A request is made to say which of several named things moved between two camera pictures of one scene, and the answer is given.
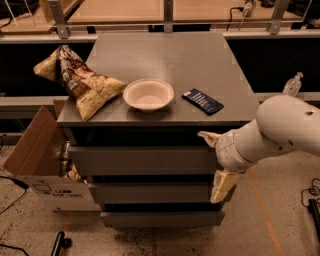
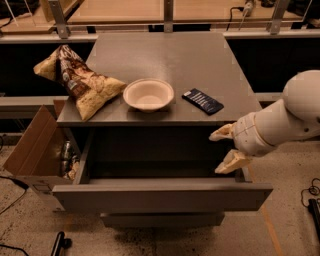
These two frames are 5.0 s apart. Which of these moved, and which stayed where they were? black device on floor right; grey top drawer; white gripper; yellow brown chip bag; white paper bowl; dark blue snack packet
Moved: grey top drawer; white gripper
Stayed: yellow brown chip bag; black device on floor right; white paper bowl; dark blue snack packet
